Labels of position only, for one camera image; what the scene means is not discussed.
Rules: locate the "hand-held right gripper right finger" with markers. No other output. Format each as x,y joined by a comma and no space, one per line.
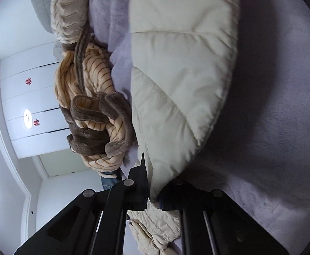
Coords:
170,198

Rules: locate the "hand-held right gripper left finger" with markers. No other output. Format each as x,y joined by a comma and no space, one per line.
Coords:
139,188

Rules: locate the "white puffer jacket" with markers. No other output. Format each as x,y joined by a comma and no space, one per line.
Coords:
176,85

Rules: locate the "blue jeans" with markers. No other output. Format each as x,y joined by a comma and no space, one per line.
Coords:
109,182

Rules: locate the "striped beige brown fleece garment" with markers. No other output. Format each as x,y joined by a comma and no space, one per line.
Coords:
94,85

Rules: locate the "red paper decoration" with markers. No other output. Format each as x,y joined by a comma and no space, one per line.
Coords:
28,81
36,123

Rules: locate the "purple blanket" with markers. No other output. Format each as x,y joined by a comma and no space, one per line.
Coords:
263,111

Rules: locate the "white wardrobe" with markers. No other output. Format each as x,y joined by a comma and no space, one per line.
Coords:
30,98

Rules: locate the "cream textured cushion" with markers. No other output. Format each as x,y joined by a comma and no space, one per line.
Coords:
68,8

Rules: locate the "grey quilted mattress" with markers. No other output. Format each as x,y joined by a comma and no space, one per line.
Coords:
39,0

